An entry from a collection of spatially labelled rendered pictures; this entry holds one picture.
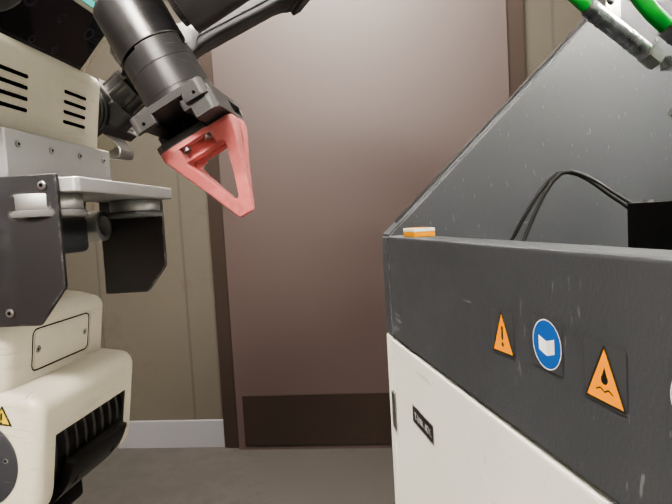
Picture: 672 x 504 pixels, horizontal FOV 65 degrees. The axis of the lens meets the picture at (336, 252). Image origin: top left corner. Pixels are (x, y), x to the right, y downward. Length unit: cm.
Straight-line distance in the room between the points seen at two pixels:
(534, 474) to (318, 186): 184
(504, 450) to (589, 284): 21
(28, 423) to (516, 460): 52
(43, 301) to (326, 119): 174
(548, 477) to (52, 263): 51
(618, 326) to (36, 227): 54
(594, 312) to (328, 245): 188
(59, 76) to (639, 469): 76
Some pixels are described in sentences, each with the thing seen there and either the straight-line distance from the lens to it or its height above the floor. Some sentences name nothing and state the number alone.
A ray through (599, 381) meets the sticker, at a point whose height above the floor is 87.
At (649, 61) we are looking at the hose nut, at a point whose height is 112.
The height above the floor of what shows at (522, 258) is 94.
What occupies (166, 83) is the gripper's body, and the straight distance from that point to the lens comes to 46.
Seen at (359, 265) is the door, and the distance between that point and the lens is 221.
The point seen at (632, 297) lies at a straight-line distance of 35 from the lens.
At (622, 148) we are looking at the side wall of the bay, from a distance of 102.
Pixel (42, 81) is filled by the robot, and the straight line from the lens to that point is 80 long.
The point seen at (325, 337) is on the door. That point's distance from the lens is 227.
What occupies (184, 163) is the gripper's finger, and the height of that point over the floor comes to 103.
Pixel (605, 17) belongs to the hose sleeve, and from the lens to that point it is 63.
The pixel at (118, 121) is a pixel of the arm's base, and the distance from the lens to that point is 97.
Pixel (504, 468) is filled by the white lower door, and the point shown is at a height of 74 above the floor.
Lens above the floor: 98
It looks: 4 degrees down
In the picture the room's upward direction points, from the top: 3 degrees counter-clockwise
